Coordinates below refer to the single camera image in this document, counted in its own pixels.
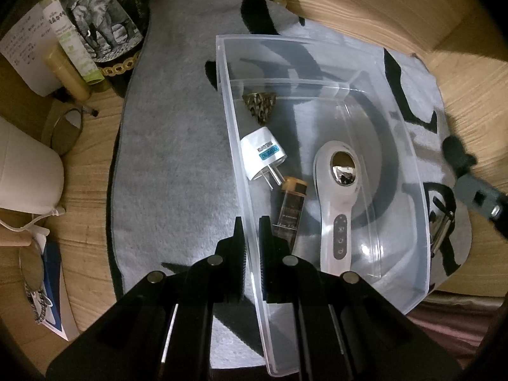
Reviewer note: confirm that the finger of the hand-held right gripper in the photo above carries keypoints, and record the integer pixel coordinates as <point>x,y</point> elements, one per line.
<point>476,194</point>

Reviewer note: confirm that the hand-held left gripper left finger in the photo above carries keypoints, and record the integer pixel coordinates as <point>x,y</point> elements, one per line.
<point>239,242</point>

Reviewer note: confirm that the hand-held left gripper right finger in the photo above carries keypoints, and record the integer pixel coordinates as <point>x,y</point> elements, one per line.
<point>265,246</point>

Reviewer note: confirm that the dark gold-capped perfume bottle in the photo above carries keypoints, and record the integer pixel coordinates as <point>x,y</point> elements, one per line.
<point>291,206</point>

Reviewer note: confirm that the white handheld massager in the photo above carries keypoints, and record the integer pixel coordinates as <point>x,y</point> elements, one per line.
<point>337,214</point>

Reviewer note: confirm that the white plug adapter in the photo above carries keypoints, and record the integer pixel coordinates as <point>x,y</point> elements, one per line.
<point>260,151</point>

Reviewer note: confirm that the clear plastic storage box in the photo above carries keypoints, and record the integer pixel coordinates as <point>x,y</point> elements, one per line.
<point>381,127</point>

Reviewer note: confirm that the grey patterned mat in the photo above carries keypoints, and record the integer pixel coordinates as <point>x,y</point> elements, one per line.
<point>170,166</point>

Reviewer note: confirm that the blue and white booklet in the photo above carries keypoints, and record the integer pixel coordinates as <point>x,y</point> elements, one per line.
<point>55,278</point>

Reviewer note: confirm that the small yellowish tube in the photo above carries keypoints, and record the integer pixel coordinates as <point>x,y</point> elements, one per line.
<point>67,75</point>

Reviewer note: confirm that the green-labelled white bottle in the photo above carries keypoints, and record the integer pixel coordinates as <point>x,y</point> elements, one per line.
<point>75,47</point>

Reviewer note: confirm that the dark elephant-label wine bottle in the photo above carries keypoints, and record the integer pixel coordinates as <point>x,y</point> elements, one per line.
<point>103,20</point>

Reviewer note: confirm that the white handwritten paper note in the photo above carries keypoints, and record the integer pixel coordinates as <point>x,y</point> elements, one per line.
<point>20,47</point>

